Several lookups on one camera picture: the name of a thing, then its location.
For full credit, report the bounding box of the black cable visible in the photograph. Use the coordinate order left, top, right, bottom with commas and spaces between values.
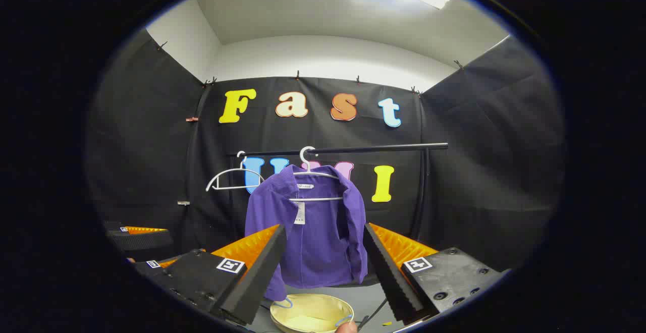
359, 298, 389, 331

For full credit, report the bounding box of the white clothes hanger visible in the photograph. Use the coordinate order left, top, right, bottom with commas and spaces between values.
205, 150, 265, 193
289, 146, 345, 203

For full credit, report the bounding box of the black clothes rack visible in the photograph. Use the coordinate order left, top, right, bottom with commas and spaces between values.
228, 143, 449, 243

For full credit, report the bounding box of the cream laundry hamper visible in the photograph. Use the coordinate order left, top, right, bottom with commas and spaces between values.
270, 293, 355, 333

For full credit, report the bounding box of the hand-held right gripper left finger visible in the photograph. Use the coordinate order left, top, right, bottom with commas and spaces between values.
146, 224, 287, 326

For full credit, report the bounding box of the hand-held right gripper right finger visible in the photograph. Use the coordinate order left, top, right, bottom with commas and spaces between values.
363, 222, 511, 323

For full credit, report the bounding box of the purple corduroy shirt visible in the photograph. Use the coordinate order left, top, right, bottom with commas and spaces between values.
244, 164, 369, 302

